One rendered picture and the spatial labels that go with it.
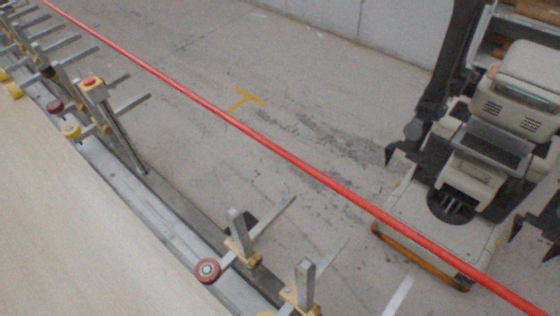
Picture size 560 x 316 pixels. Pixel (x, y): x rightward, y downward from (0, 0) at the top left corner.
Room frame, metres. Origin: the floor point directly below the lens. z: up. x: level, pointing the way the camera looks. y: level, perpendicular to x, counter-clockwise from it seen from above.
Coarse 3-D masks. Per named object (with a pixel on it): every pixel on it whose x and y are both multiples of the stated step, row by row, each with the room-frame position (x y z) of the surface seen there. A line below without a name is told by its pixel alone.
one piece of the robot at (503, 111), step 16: (496, 64) 0.89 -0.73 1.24; (480, 80) 0.83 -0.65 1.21; (480, 96) 0.79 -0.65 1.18; (496, 96) 0.76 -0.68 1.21; (480, 112) 0.78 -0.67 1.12; (496, 112) 0.74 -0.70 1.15; (512, 112) 0.71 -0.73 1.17; (528, 112) 0.68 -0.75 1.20; (544, 112) 0.66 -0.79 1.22; (512, 128) 0.70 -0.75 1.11; (528, 128) 0.67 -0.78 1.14; (544, 128) 0.64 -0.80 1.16; (448, 160) 0.80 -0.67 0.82; (464, 160) 0.75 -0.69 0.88; (480, 160) 0.74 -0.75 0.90; (448, 176) 0.74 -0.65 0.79; (464, 176) 0.73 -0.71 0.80; (480, 176) 0.70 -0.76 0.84; (496, 176) 0.67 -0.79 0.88; (464, 192) 0.69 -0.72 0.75; (480, 192) 0.65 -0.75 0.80; (496, 192) 0.64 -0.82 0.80; (480, 208) 0.63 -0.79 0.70
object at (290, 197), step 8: (288, 192) 0.67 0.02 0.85; (280, 200) 0.64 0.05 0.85; (288, 200) 0.64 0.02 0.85; (280, 208) 0.60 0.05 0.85; (272, 216) 0.57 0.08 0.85; (264, 224) 0.54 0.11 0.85; (248, 232) 0.51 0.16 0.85; (256, 232) 0.51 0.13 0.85; (224, 256) 0.43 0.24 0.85; (232, 256) 0.43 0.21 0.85; (224, 264) 0.40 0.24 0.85
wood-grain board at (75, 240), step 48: (0, 96) 1.35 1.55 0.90; (0, 144) 0.98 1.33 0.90; (48, 144) 0.96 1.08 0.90; (0, 192) 0.71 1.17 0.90; (48, 192) 0.70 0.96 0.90; (96, 192) 0.68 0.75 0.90; (0, 240) 0.49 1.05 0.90; (48, 240) 0.49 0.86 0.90; (96, 240) 0.48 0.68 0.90; (144, 240) 0.48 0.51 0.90; (0, 288) 0.32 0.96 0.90; (48, 288) 0.32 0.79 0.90; (96, 288) 0.32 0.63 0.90; (144, 288) 0.32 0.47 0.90; (192, 288) 0.31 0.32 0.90
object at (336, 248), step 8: (344, 232) 0.51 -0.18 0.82; (344, 240) 0.48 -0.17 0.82; (336, 248) 0.45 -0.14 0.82; (328, 256) 0.42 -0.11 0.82; (320, 264) 0.40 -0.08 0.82; (328, 264) 0.40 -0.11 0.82; (320, 272) 0.37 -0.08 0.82; (288, 304) 0.27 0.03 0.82; (280, 312) 0.25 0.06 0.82; (288, 312) 0.25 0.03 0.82
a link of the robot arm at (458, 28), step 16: (464, 0) 0.70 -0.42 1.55; (480, 0) 0.68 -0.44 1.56; (464, 16) 0.69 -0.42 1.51; (448, 32) 0.71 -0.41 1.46; (464, 32) 0.69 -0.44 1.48; (448, 48) 0.70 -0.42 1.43; (448, 64) 0.69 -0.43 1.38; (432, 80) 0.71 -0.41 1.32; (448, 80) 0.69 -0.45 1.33; (432, 96) 0.70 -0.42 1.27; (448, 96) 0.71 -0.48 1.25; (432, 112) 0.69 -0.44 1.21
